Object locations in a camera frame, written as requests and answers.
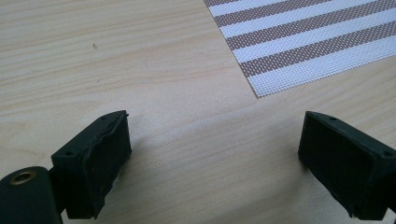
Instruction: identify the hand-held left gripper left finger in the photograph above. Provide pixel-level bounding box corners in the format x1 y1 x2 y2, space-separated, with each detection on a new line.
50 109 133 220

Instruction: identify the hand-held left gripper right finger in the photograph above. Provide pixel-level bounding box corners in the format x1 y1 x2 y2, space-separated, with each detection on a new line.
297 110 396 221

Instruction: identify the striped woven placemat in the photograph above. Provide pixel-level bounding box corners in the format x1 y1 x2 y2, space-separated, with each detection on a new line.
204 0 396 99

